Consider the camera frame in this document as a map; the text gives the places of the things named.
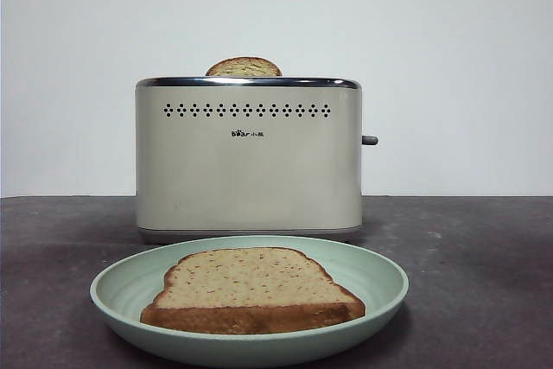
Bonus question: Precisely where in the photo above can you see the large toast bread slice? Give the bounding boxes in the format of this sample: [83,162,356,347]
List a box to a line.
[139,246,365,336]

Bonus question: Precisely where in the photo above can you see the pale green round plate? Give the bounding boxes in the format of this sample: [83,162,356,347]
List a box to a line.
[89,234,410,364]

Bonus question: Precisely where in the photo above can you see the cream two-slot toaster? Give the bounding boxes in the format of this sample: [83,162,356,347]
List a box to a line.
[134,76,364,245]

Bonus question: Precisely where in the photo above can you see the small toast bread slice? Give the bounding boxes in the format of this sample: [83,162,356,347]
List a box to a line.
[205,56,283,78]

